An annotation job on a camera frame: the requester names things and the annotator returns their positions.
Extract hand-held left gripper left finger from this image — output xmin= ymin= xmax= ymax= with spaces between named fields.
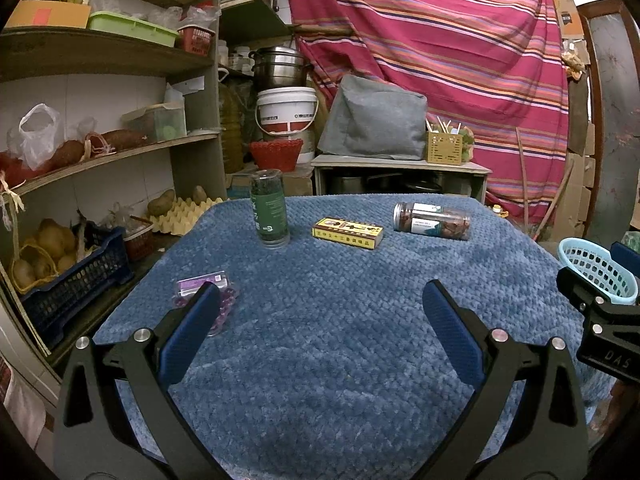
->
xmin=52 ymin=281 xmax=223 ymax=480

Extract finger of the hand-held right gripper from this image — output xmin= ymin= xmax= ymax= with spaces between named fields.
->
xmin=610 ymin=241 xmax=640 ymax=281
xmin=556 ymin=266 xmax=640 ymax=321

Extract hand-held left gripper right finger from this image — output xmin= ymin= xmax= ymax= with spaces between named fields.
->
xmin=422 ymin=279 xmax=591 ymax=480

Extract light blue plastic basket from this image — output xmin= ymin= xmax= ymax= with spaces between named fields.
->
xmin=557 ymin=237 xmax=638 ymax=306

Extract purple bead packet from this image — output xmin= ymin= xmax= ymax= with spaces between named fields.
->
xmin=172 ymin=271 xmax=237 ymax=337

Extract stack of flattened cardboard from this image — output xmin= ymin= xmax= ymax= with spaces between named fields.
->
xmin=535 ymin=80 xmax=598 ymax=241

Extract dark red plastic basket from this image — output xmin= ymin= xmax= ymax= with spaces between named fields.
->
xmin=122 ymin=222 xmax=156 ymax=261

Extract wooden stick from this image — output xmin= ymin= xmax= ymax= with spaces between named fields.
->
xmin=516 ymin=127 xmax=532 ymax=231

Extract clear jar brown contents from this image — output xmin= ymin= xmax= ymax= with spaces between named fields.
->
xmin=392 ymin=201 xmax=472 ymax=242

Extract blue textured blanket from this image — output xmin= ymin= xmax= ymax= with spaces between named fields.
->
xmin=92 ymin=194 xmax=621 ymax=480

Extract yellow egg carton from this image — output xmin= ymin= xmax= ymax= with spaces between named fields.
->
xmin=150 ymin=196 xmax=230 ymax=236

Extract blue plastic crate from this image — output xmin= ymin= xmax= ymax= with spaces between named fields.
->
xmin=20 ymin=225 xmax=135 ymax=336

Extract yellow printed box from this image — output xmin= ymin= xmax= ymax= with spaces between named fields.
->
xmin=311 ymin=216 xmax=386 ymax=251

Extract green glass jar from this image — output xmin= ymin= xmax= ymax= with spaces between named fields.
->
xmin=248 ymin=169 xmax=289 ymax=250

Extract dark cooking pot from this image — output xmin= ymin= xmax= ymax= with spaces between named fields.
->
xmin=365 ymin=172 xmax=446 ymax=197

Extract bag of potatoes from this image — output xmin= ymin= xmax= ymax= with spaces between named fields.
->
xmin=10 ymin=217 xmax=81 ymax=293

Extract tan dried plant bundle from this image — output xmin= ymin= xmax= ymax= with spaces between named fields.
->
xmin=562 ymin=50 xmax=586 ymax=81

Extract red woven basket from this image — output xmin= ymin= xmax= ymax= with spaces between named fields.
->
xmin=248 ymin=139 xmax=304 ymax=173

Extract sweet potato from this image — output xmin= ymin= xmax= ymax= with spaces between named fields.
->
xmin=86 ymin=129 xmax=149 ymax=153
xmin=47 ymin=140 xmax=86 ymax=170

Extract yellow oil jug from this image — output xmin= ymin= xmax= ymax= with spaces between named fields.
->
xmin=217 ymin=67 xmax=246 ymax=175

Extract clear plastic container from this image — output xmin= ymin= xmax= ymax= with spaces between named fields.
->
xmin=122 ymin=101 xmax=188 ymax=143

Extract grey cushion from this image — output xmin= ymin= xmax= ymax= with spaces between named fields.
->
xmin=317 ymin=74 xmax=428 ymax=161

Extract red mesh bag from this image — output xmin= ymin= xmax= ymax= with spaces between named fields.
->
xmin=0 ymin=151 xmax=28 ymax=188

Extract brown cardboard box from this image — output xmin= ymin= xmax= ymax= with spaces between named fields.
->
xmin=550 ymin=0 xmax=586 ymax=41

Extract striped red curtain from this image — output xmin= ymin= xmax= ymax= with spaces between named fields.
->
xmin=285 ymin=0 xmax=576 ymax=241

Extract white plastic bucket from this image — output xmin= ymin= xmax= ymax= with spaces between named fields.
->
xmin=255 ymin=86 xmax=320 ymax=163

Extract white plastic bag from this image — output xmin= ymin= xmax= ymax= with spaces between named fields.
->
xmin=7 ymin=103 xmax=63 ymax=171

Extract steel pot stack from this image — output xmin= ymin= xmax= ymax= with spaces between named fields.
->
xmin=248 ymin=46 xmax=313 ymax=92

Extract small red mesh basket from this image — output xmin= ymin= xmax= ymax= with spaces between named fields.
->
xmin=177 ymin=24 xmax=217 ymax=56

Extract wooden shelf unit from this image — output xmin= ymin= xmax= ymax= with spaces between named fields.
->
xmin=0 ymin=0 xmax=228 ymax=361

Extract green plastic tray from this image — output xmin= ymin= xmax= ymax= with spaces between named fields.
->
xmin=87 ymin=11 xmax=180 ymax=48

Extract orange cardboard box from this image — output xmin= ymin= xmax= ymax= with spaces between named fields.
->
xmin=2 ymin=0 xmax=93 ymax=30

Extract grey door brown frame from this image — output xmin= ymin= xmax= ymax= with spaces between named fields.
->
xmin=575 ymin=0 xmax=640 ymax=256

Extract dark wooden wall shelf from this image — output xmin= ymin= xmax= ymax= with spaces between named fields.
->
xmin=220 ymin=0 xmax=296 ymax=43

